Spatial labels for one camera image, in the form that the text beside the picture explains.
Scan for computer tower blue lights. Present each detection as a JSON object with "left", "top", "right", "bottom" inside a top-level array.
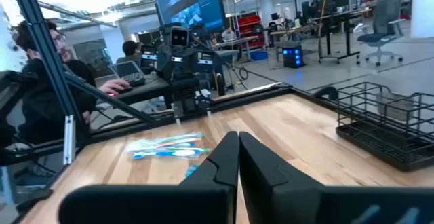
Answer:
[{"left": 281, "top": 43, "right": 305, "bottom": 69}]

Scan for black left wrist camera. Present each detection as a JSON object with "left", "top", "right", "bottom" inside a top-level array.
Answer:
[{"left": 168, "top": 26, "right": 191, "bottom": 48}]

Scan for wrapped orange toothbrush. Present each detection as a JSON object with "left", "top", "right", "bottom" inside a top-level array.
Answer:
[{"left": 135, "top": 137, "right": 203, "bottom": 149}]

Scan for red shelf rack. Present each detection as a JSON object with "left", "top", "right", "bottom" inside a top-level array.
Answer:
[{"left": 236, "top": 14, "right": 266, "bottom": 50}]

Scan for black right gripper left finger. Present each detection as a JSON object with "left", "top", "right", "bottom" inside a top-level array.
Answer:
[{"left": 58, "top": 130, "right": 240, "bottom": 224}]

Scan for blue bin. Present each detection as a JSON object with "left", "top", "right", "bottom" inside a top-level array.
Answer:
[{"left": 249, "top": 50, "right": 269, "bottom": 62}]

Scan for blue mouthwash bottle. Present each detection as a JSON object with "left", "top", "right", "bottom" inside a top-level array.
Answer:
[{"left": 184, "top": 164, "right": 201, "bottom": 179}]

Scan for black wire caddy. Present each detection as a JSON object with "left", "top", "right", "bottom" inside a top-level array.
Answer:
[{"left": 335, "top": 81, "right": 434, "bottom": 172}]

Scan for grey laptop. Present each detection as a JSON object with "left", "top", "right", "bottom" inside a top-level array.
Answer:
[{"left": 111, "top": 60, "right": 146, "bottom": 88}]

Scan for black table clamp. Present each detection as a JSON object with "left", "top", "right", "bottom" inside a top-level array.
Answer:
[{"left": 313, "top": 86, "right": 340, "bottom": 102}]

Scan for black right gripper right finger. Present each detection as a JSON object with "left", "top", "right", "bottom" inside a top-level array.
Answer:
[{"left": 239, "top": 131, "right": 434, "bottom": 224}]

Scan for large display screen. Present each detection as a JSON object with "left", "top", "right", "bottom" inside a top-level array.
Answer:
[{"left": 151, "top": 0, "right": 227, "bottom": 35}]

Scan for green toothbrush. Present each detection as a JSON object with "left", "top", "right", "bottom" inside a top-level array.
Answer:
[{"left": 134, "top": 132, "right": 206, "bottom": 147}]

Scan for grey office chair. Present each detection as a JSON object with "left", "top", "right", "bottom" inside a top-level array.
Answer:
[{"left": 352, "top": 0, "right": 407, "bottom": 67}]

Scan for grey cup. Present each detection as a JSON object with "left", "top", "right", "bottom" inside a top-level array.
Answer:
[{"left": 375, "top": 91, "right": 415, "bottom": 122}]

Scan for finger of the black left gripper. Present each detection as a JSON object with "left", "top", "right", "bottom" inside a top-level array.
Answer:
[
  {"left": 199, "top": 96, "right": 213, "bottom": 117},
  {"left": 172, "top": 101, "right": 184, "bottom": 127}
]

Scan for black aluminium table frame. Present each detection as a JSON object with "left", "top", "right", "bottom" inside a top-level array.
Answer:
[{"left": 0, "top": 0, "right": 340, "bottom": 218}]

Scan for person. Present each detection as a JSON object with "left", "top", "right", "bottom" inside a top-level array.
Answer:
[
  {"left": 13, "top": 19, "right": 132, "bottom": 145},
  {"left": 116, "top": 40, "right": 143, "bottom": 65},
  {"left": 220, "top": 26, "right": 239, "bottom": 43}
]

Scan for standing desk black legs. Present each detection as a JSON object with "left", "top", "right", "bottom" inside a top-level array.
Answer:
[{"left": 311, "top": 8, "right": 374, "bottom": 64}]

